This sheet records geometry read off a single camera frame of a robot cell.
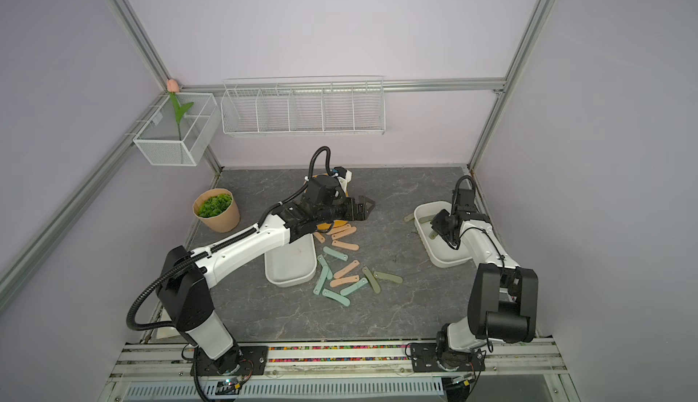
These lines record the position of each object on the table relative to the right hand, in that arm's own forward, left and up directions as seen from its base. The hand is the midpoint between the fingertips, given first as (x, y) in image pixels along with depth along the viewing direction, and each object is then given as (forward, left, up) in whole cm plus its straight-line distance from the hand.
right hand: (436, 223), depth 92 cm
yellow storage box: (-11, +33, +17) cm, 39 cm away
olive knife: (-4, +2, 0) cm, 5 cm away
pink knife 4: (-16, +31, -8) cm, 36 cm away
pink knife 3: (-12, +31, -9) cm, 34 cm away
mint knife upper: (-6, +35, -8) cm, 36 cm away
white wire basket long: (+37, +46, +22) cm, 63 cm away
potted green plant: (+4, +75, +3) cm, 75 cm away
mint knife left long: (-14, +38, -8) cm, 42 cm away
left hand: (-3, +25, +14) cm, 29 cm away
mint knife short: (-10, +39, -8) cm, 41 cm away
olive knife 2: (+8, +1, -9) cm, 12 cm away
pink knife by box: (-1, +40, -7) cm, 41 cm away
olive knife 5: (-15, +17, -9) cm, 24 cm away
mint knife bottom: (-22, +32, -9) cm, 40 cm away
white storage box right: (-8, 0, -4) cm, 9 cm away
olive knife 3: (+8, +7, -8) cm, 14 cm away
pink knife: (+2, +32, -8) cm, 33 cm away
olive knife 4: (-16, +22, -8) cm, 29 cm away
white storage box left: (-10, +49, -8) cm, 51 cm away
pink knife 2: (-3, +31, -9) cm, 33 cm away
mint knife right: (-17, +26, -8) cm, 32 cm away
